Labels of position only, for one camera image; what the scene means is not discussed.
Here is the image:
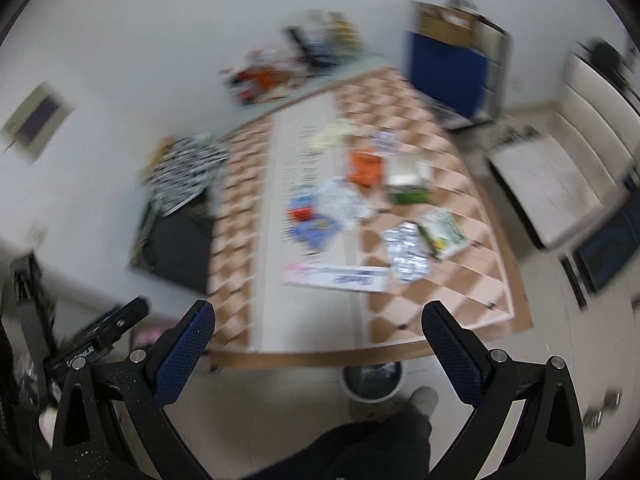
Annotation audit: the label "long white pink box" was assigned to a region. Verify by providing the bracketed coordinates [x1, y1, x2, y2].
[283, 263, 390, 292]

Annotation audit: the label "patterned dining table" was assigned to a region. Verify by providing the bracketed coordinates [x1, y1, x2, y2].
[208, 65, 532, 368]

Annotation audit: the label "white round trash bin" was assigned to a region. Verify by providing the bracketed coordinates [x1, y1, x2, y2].
[341, 362, 405, 404]

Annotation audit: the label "chrome dumbbell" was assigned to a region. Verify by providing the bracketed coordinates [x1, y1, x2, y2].
[582, 389, 623, 430]

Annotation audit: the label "white cushioned bench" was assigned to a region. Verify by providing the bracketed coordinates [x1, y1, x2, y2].
[487, 54, 639, 248]

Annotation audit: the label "blue board on chair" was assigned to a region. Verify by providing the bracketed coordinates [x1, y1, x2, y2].
[408, 32, 489, 119]

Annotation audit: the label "person legs dark trousers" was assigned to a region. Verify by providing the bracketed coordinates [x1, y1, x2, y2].
[251, 408, 432, 479]

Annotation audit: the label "green white cardboard box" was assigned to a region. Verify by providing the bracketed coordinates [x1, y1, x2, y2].
[383, 153, 433, 205]

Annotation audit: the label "blue red wrapper pile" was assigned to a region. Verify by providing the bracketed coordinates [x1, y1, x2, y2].
[288, 185, 340, 252]

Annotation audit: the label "green white snack bag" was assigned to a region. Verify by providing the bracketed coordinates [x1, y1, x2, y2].
[416, 208, 470, 260]

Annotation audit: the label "brown cardboard box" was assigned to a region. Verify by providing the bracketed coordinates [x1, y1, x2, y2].
[412, 1, 478, 48]

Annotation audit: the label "pale yellow crumpled paper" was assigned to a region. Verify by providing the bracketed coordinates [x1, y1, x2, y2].
[307, 119, 357, 154]

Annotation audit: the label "silver pill blister pack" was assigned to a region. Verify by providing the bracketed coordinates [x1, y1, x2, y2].
[382, 222, 431, 283]

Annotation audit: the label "white crumpled plastic wrapper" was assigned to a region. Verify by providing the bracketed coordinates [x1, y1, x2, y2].
[318, 177, 374, 231]

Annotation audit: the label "grey right slipper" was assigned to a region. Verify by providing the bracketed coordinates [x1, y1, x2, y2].
[407, 386, 439, 418]

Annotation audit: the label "black chair under cloth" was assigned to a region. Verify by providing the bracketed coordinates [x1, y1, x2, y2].
[130, 192, 216, 295]

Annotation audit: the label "orange snack packet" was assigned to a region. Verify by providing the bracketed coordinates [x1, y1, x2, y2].
[347, 150, 383, 188]

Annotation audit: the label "wall picture frame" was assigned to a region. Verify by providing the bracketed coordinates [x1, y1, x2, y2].
[1, 81, 74, 162]

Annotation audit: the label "bottles and snacks cluster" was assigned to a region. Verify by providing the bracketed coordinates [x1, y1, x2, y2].
[219, 10, 366, 106]

